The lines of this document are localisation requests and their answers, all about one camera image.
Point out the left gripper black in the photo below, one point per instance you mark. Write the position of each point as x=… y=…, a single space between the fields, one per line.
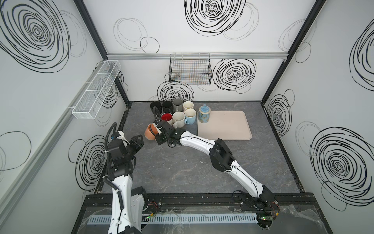
x=136 y=143

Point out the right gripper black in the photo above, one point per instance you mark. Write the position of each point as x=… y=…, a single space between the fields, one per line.
x=163 y=130

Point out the orange cream mug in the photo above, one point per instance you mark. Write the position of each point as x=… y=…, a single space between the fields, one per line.
x=149 y=132

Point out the cream white mug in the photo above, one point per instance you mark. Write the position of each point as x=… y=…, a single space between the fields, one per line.
x=168 y=117

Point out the beige tan mug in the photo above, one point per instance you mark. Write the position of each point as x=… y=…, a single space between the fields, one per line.
x=178 y=120

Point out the white black mug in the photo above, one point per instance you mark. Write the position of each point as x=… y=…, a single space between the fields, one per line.
x=158 y=106

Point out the grey mug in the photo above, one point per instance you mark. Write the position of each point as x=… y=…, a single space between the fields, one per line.
x=178 y=105

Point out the light blue mug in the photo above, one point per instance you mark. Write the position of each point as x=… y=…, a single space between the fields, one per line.
x=190 y=116

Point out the blue butterfly mug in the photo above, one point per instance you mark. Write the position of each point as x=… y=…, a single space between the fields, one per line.
x=204 y=114

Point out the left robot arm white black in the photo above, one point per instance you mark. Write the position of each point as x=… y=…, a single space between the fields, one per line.
x=127 y=203

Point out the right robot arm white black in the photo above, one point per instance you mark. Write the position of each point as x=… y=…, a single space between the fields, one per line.
x=221 y=158

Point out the beige plastic tray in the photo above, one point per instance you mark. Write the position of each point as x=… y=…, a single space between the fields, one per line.
x=226 y=125

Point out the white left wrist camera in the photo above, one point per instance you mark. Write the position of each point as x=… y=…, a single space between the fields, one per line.
x=120 y=135

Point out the white wire shelf basket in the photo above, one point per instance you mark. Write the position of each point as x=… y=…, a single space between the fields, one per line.
x=100 y=92

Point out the aluminium wall rail back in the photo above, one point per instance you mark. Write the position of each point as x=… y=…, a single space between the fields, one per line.
x=221 y=55

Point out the aluminium wall rail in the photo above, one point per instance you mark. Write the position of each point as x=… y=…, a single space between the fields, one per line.
x=34 y=108
x=221 y=55

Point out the white slotted cable duct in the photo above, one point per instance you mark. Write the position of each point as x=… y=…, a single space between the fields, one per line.
x=200 y=219

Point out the aluminium wall rail left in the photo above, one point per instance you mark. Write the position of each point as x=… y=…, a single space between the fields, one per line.
x=34 y=108

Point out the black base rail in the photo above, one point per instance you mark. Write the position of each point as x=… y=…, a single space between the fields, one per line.
x=160 y=202

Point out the black corner frame post left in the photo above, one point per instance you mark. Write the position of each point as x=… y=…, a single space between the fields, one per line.
x=99 y=44

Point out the black corner frame post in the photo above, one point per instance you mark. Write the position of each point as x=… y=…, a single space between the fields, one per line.
x=99 y=44
x=318 y=5

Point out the black corner frame post right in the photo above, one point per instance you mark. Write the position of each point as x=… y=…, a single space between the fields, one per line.
x=318 y=5

